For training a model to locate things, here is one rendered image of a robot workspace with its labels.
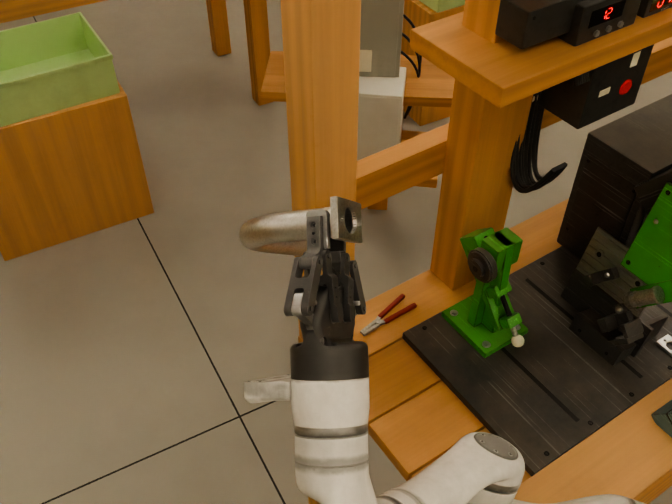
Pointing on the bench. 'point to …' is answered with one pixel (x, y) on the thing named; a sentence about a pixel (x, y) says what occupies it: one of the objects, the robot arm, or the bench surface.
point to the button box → (664, 417)
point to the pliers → (389, 316)
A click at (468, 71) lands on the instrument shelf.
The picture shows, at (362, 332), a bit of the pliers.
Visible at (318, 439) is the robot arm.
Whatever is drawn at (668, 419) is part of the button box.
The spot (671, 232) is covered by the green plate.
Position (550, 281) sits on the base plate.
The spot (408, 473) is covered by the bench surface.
